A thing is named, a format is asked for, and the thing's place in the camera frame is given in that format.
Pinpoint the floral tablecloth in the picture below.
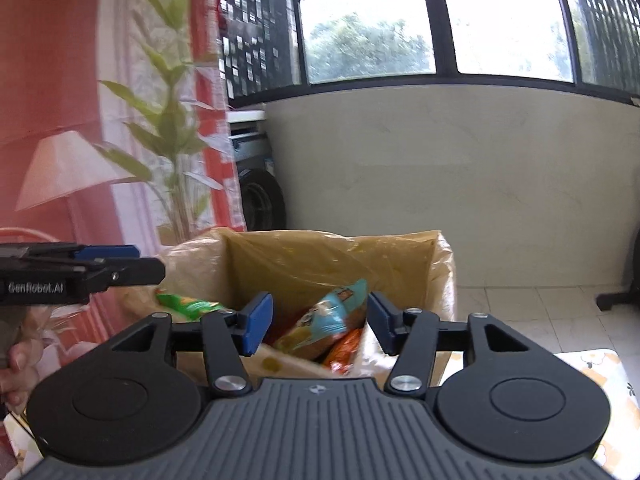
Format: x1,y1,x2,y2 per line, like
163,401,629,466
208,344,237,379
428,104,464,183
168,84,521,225
0,346,640,479

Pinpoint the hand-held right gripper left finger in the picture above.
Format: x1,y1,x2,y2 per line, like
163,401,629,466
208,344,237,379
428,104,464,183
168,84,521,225
106,291,275,395

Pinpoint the taped cardboard box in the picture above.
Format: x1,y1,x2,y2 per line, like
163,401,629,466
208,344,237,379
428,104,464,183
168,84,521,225
160,226,459,392

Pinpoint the person's left hand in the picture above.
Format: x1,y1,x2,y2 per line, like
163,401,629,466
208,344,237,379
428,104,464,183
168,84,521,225
0,340,40,414

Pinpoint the orange corn chips bag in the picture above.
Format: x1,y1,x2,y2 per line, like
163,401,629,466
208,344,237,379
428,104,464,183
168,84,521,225
321,327,364,377

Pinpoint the printed red backdrop cloth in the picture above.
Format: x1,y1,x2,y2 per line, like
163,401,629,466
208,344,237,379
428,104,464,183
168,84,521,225
0,0,247,480

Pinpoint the green snack bag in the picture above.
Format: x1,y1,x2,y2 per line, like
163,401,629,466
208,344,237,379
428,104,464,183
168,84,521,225
154,287,232,322

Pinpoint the light blue snack bag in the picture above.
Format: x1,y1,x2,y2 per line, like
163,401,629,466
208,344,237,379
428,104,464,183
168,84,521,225
272,279,371,362

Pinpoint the black window frame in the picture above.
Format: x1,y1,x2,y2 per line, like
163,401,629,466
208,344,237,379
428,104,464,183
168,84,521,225
212,0,640,109

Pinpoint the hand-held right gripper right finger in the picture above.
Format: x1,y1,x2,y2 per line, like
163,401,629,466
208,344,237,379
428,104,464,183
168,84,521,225
367,291,532,395

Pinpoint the white washing machine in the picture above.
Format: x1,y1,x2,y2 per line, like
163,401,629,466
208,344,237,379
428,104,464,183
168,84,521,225
227,108,289,232

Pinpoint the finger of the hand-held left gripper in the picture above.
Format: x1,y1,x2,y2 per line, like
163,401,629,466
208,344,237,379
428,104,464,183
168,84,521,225
75,257,166,294
0,242,140,266

